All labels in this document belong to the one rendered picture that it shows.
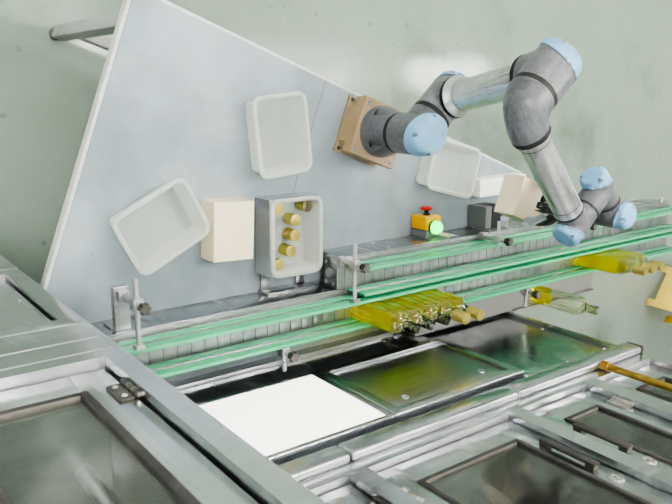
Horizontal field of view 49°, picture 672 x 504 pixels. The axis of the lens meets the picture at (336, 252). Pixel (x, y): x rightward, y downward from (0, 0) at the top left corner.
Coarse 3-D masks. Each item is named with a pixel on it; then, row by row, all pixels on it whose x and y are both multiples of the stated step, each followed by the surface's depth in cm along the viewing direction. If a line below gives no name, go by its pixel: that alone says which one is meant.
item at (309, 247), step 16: (272, 208) 200; (288, 208) 211; (320, 208) 210; (272, 224) 201; (288, 224) 212; (304, 224) 216; (320, 224) 211; (272, 240) 202; (288, 240) 213; (304, 240) 217; (320, 240) 212; (272, 256) 203; (304, 256) 218; (320, 256) 213; (272, 272) 204; (288, 272) 207; (304, 272) 210
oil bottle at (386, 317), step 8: (368, 304) 211; (376, 304) 211; (384, 304) 211; (352, 312) 217; (360, 312) 213; (368, 312) 210; (376, 312) 207; (384, 312) 205; (392, 312) 204; (400, 312) 204; (368, 320) 211; (376, 320) 208; (384, 320) 205; (392, 320) 202; (400, 320) 202; (384, 328) 205; (392, 328) 203; (400, 328) 202
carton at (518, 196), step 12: (504, 180) 222; (516, 180) 219; (528, 180) 218; (504, 192) 221; (516, 192) 218; (528, 192) 219; (540, 192) 223; (504, 204) 220; (516, 204) 217; (528, 204) 220; (516, 216) 218; (528, 216) 222
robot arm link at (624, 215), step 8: (616, 208) 194; (624, 208) 193; (632, 208) 195; (600, 216) 197; (608, 216) 195; (616, 216) 194; (624, 216) 193; (632, 216) 195; (600, 224) 200; (608, 224) 197; (616, 224) 195; (624, 224) 194; (632, 224) 196
